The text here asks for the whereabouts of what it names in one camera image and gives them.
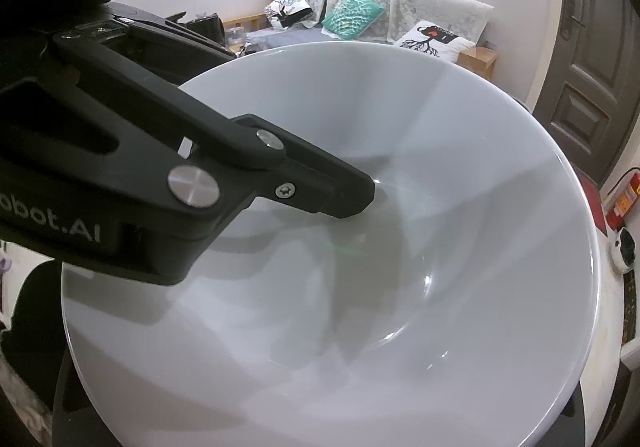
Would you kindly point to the white bowl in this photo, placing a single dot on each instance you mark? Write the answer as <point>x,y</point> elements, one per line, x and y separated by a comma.
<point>400,302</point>

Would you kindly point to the white cushion with tree print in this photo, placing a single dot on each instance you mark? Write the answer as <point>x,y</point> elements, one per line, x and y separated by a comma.
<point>432,39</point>

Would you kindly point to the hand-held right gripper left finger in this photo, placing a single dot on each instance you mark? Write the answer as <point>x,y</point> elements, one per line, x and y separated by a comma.
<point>75,417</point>

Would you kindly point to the dark brown door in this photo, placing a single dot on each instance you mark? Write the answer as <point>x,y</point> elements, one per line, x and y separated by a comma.
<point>590,52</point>

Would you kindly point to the red fire extinguisher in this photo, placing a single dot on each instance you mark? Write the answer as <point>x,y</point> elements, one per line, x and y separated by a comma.
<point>625,199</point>

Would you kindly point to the wooden sofa with lace cover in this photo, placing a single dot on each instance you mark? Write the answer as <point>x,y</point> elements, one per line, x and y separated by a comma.
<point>420,7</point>

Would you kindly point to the black and white cushion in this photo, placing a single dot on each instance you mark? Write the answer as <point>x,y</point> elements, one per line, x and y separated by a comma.
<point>287,9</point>

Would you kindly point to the black electric kettle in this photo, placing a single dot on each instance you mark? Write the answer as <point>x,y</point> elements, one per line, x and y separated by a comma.
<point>207,29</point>

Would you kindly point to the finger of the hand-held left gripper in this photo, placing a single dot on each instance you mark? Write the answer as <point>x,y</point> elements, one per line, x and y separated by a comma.
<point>165,43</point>
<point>310,177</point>

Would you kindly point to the clear glass jar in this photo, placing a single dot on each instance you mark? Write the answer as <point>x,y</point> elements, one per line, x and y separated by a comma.
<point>235,39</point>

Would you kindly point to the green leaf pattern cushion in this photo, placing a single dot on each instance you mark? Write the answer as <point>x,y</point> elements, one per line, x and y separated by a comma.
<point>352,14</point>

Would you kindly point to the red door mat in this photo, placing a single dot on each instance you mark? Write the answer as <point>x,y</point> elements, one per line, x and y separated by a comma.
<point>594,204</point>

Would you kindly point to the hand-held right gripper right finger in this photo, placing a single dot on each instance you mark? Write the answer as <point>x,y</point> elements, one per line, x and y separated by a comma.
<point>567,429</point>

